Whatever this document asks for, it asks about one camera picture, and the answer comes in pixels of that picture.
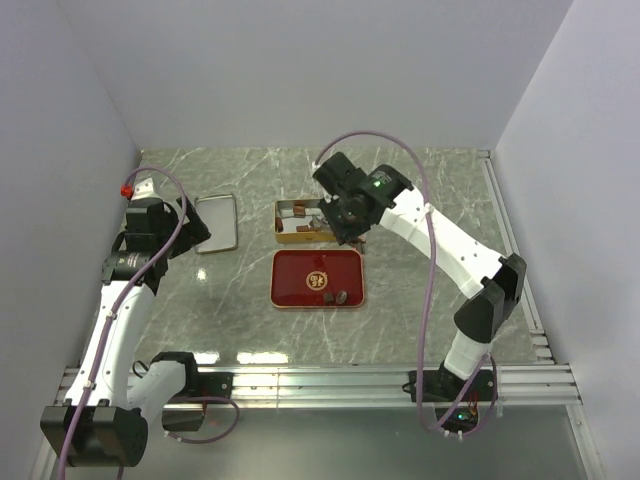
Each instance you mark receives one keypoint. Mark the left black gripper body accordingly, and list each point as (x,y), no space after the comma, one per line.
(189,234)

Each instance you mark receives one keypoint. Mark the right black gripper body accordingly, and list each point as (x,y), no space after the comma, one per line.
(346,227)

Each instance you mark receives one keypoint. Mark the silver tin lid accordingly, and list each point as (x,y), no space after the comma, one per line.
(219,214)

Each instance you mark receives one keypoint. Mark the long metal tweezers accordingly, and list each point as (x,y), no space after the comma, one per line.
(319,231)

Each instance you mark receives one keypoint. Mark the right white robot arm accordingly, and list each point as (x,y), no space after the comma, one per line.
(491,283)

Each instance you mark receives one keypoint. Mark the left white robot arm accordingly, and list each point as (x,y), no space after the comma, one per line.
(105,416)

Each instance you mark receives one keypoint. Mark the gold tin box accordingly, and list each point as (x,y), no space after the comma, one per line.
(284,209)

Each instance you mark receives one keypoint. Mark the red emergency knob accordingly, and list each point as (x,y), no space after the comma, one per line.
(126,191)

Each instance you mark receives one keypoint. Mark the red gold-rimmed tray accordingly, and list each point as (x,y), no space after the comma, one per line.
(300,278)

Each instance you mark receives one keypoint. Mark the aluminium mounting rail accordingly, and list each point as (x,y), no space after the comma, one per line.
(382,386)

